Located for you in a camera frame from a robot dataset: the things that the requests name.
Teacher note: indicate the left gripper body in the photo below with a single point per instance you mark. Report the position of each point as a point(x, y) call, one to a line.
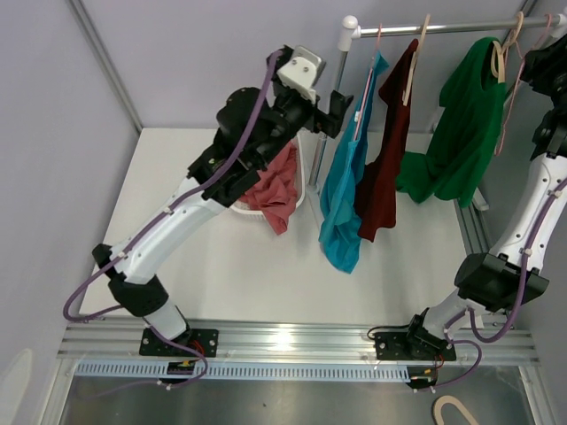
point(301, 114)

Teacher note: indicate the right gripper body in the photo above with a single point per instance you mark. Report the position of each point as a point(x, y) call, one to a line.
point(553, 81)

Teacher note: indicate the pink wire hanger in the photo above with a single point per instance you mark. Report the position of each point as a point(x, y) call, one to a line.
point(359, 113)
point(508, 104)

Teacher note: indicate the beige hanger with green shirt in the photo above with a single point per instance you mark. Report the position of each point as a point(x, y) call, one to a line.
point(500, 50)

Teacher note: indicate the green t shirt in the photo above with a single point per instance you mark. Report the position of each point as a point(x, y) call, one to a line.
point(464, 140)

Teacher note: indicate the pink t shirt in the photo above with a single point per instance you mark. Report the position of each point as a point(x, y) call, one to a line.
point(275, 194)

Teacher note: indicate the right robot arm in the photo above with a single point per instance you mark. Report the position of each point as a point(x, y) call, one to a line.
point(492, 286)

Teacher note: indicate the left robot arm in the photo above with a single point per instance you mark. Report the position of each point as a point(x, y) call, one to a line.
point(251, 134)

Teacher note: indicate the maroon t shirt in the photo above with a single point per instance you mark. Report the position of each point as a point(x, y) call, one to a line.
point(375, 196)

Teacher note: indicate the teal t shirt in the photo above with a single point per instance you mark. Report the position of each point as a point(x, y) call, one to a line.
point(339, 230)

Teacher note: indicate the beige hanger on floor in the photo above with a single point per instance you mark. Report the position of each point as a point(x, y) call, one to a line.
point(451, 404)

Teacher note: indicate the white plastic basket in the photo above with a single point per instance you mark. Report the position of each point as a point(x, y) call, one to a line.
point(300, 183)

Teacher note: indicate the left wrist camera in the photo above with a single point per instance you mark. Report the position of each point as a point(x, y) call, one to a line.
point(301, 72)

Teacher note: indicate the aluminium mounting rail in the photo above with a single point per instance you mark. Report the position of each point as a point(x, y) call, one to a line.
point(120, 338)

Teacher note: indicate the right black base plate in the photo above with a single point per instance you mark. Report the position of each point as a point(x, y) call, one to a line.
point(400, 345)

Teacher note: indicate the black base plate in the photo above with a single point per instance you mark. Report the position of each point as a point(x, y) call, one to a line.
point(400, 345)
point(201, 340)

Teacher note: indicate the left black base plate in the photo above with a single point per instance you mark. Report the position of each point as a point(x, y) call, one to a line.
point(201, 340)

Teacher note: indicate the white slotted cable duct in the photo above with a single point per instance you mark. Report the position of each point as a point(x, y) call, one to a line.
point(245, 371)

